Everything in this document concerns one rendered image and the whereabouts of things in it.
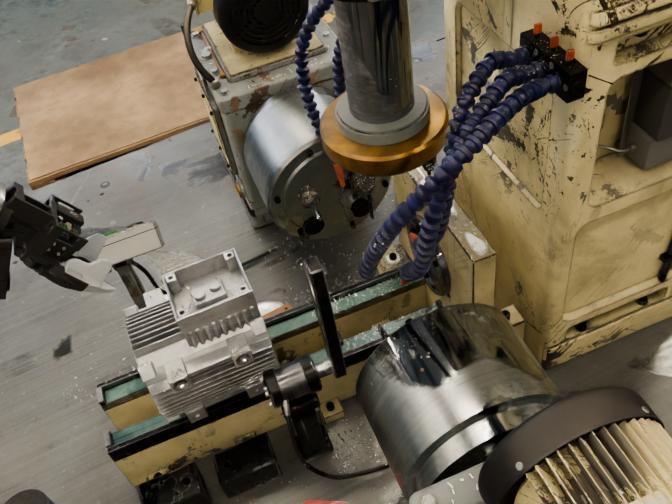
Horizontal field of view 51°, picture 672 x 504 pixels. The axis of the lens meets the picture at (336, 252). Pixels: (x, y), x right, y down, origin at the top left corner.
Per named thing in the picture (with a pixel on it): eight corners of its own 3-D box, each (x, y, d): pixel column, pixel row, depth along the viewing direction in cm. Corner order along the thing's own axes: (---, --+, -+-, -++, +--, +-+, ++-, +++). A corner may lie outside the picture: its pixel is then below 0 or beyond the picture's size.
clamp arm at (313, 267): (344, 359, 113) (320, 252, 95) (351, 373, 111) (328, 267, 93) (324, 367, 113) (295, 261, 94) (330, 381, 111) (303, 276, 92)
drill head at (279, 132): (339, 128, 166) (324, 32, 148) (405, 226, 142) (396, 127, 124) (238, 163, 163) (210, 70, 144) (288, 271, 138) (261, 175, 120)
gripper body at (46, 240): (93, 245, 98) (14, 206, 90) (53, 284, 100) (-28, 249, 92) (86, 210, 103) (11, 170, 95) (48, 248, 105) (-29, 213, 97)
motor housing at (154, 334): (256, 313, 132) (231, 244, 118) (290, 393, 119) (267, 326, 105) (152, 355, 128) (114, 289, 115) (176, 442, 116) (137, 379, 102)
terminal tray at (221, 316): (243, 275, 118) (233, 246, 112) (263, 321, 111) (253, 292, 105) (174, 302, 116) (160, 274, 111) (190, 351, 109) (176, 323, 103)
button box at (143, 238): (165, 244, 135) (155, 218, 135) (163, 247, 128) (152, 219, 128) (77, 276, 133) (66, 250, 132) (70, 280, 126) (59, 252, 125)
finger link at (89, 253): (130, 252, 109) (82, 233, 102) (105, 277, 110) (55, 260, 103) (125, 238, 111) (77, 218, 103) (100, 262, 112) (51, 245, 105)
